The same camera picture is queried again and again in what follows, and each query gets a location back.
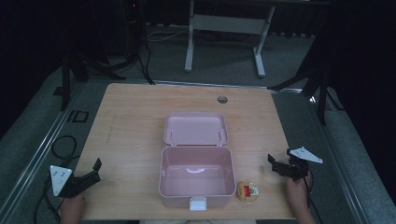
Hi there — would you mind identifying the pink plastic storage box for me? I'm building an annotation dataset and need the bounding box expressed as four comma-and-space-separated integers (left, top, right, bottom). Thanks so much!
158, 111, 237, 212

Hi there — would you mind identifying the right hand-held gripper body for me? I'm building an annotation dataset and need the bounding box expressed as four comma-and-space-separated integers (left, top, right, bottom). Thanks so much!
283, 147, 324, 182

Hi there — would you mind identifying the black floor bracket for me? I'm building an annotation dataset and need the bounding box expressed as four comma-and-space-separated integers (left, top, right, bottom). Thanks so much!
65, 109, 90, 124

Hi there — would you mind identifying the person's left hand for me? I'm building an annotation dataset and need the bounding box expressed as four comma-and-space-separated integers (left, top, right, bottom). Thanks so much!
60, 191, 86, 224

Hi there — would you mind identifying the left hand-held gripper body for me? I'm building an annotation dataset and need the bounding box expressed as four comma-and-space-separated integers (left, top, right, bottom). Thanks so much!
49, 164, 86, 199

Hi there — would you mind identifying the black tripod stand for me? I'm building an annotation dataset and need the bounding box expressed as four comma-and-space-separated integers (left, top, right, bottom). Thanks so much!
269, 36, 346, 126
52, 18, 150, 112

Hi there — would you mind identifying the person's right hand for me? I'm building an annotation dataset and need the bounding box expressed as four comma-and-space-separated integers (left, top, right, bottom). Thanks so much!
286, 171, 314, 218

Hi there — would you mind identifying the round yellow snack packet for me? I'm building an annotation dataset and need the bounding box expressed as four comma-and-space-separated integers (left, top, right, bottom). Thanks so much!
236, 180, 261, 204

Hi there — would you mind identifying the white metal desk frame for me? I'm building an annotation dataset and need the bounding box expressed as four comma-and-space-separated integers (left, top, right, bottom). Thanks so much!
184, 0, 277, 78

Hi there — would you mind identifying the black cable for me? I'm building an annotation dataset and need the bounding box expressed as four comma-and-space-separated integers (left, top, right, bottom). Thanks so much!
33, 174, 64, 224
49, 134, 78, 167
303, 169, 325, 224

